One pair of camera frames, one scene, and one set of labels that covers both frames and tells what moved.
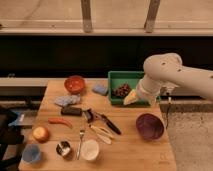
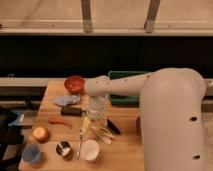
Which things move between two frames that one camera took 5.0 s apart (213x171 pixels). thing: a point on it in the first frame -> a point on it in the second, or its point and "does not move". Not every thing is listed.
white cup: (90, 149) does not move
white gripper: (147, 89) -> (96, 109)
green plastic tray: (117, 79) does not move
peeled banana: (101, 133) does not move
